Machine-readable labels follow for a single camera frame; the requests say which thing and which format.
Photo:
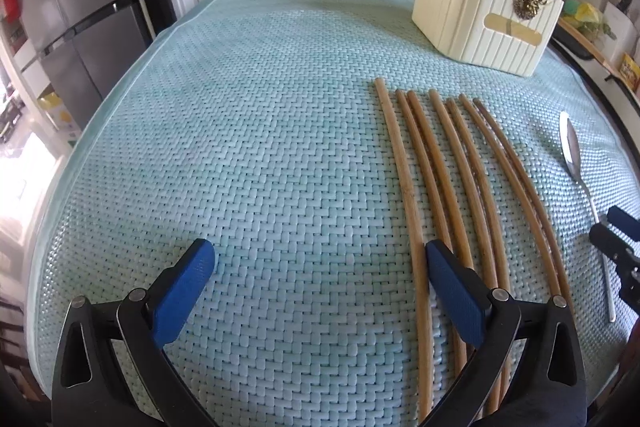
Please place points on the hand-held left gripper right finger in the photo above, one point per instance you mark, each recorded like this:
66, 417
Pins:
457, 292

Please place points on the metal spoon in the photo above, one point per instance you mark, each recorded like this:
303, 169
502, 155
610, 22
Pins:
570, 152

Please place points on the yellow packet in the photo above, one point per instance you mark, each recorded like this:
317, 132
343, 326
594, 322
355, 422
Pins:
630, 71

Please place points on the steel refrigerator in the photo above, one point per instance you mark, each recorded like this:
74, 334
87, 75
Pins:
85, 2

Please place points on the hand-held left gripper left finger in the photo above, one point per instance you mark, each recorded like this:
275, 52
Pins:
185, 287

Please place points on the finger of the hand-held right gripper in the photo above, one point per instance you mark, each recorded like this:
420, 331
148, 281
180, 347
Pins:
627, 219
612, 241

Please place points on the yellow box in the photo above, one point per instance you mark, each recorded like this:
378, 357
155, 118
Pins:
60, 117

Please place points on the yellow green bundle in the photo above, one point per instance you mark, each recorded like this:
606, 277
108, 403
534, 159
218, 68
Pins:
585, 14

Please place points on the light green woven mat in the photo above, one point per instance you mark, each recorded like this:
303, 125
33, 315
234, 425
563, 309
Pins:
250, 132

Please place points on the cream ribbed utensil holder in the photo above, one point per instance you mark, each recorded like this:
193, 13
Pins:
475, 7

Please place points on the white carton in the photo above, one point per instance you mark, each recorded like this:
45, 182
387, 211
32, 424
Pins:
617, 27

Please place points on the row of wooden chopsticks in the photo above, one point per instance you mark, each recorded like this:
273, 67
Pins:
452, 187

